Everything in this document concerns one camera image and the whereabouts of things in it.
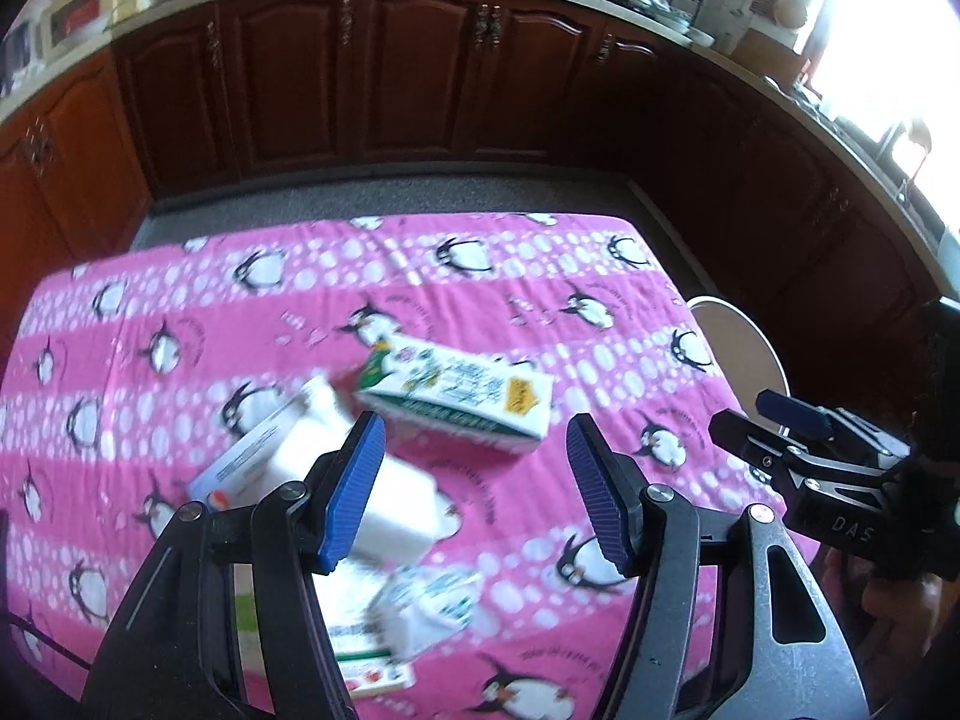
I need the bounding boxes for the white blue paper box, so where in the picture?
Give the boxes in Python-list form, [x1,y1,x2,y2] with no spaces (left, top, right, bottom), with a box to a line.
[187,395,308,511]

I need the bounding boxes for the cow milk carton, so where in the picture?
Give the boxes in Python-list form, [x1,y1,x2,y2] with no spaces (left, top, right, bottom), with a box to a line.
[356,333,553,455]

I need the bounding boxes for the white round trash bin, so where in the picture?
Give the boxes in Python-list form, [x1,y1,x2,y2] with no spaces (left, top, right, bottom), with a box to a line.
[686,296,791,436]

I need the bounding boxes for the flat red white carton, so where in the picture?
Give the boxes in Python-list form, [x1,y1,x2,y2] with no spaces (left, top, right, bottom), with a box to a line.
[313,557,415,699]

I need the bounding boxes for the white green carton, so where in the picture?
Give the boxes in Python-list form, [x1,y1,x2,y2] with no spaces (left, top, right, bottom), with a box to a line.
[370,566,485,661]

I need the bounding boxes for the brown kitchen cabinets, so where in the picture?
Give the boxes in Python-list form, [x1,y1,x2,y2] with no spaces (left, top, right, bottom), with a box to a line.
[2,0,950,418]

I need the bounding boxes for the white microwave oven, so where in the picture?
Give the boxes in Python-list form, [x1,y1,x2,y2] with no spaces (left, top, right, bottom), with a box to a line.
[41,0,153,62]

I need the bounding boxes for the pink penguin tablecloth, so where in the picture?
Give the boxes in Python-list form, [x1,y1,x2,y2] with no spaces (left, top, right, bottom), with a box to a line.
[2,213,773,718]

